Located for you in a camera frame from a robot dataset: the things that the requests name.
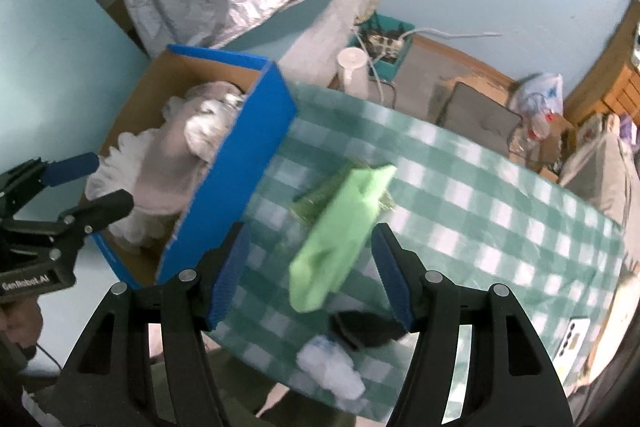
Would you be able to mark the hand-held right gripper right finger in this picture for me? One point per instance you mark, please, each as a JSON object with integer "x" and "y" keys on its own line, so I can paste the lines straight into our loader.
{"x": 395, "y": 277}

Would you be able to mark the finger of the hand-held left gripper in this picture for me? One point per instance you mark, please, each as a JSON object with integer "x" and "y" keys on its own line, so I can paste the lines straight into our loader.
{"x": 100, "y": 207}
{"x": 75, "y": 169}

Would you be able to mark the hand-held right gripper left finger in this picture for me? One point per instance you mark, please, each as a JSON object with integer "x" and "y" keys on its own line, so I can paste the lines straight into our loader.
{"x": 232, "y": 277}

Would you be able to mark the white mesh bath loofah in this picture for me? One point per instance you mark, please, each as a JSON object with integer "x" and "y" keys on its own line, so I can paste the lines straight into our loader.
{"x": 120, "y": 157}

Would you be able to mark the light green cloth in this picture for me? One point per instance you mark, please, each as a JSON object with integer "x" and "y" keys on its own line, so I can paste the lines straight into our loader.
{"x": 340, "y": 232}

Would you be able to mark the pale pink towel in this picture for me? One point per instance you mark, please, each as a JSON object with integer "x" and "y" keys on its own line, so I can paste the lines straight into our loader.
{"x": 170, "y": 157}

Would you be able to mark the cardboard box with blue edges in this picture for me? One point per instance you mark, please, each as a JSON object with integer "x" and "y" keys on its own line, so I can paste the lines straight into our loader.
{"x": 240, "y": 177}

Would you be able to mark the grey soft cloth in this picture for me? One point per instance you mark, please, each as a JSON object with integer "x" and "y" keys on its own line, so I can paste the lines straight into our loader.
{"x": 215, "y": 122}

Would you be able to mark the person's left hand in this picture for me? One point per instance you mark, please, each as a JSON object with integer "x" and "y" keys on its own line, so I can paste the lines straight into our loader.
{"x": 22, "y": 324}

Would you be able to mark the black cloth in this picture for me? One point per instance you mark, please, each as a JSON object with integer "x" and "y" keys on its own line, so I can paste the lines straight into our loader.
{"x": 365, "y": 327}

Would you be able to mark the green checked tablecloth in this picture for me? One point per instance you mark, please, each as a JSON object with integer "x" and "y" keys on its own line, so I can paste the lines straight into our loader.
{"x": 475, "y": 227}

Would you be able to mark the green textured sponge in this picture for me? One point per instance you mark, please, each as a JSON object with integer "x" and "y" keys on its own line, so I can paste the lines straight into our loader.
{"x": 312, "y": 202}

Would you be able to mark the white crumpled plastic bag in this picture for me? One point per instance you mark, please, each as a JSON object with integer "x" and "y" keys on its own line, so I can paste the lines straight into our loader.
{"x": 330, "y": 367}

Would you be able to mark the grey seat cushion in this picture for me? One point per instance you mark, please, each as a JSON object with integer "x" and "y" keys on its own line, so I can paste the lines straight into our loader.
{"x": 480, "y": 112}

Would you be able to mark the white smartphone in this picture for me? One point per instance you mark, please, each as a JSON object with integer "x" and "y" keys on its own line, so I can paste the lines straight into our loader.
{"x": 572, "y": 337}

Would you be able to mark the clear bottle with red cap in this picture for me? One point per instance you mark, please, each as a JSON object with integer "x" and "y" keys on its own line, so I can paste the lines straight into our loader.
{"x": 537, "y": 127}

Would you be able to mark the teal plastic crate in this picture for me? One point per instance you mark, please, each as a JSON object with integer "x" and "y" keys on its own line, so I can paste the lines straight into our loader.
{"x": 400, "y": 62}

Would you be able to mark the small brown cardboard box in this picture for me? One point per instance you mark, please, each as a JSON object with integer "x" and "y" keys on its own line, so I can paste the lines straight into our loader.
{"x": 562, "y": 132}

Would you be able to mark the beige bed cushion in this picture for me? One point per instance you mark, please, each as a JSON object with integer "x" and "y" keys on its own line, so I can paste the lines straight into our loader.
{"x": 595, "y": 172}

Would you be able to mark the white power strip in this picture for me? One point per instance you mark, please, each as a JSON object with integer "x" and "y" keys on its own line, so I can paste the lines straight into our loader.
{"x": 382, "y": 42}

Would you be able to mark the white and blue plastic bag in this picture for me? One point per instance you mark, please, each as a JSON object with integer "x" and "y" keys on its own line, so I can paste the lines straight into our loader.
{"x": 542, "y": 92}

